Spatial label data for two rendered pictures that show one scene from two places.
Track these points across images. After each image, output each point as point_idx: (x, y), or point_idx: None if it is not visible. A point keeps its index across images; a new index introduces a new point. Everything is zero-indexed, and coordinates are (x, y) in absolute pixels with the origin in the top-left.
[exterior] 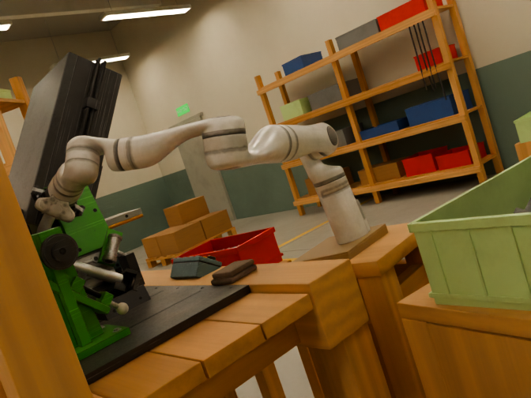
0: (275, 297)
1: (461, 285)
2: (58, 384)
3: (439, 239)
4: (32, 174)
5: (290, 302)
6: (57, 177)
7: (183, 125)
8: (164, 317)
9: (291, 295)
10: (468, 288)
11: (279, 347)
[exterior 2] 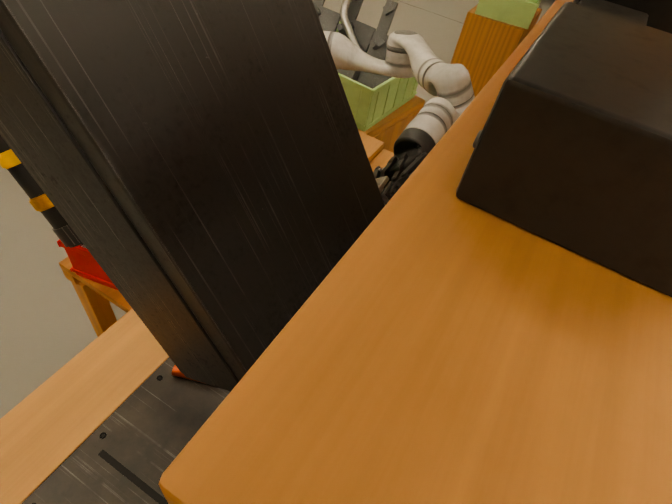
0: (378, 162)
1: (377, 114)
2: None
3: (379, 94)
4: (352, 167)
5: (393, 155)
6: (453, 120)
7: (424, 42)
8: None
9: (381, 155)
10: (378, 115)
11: None
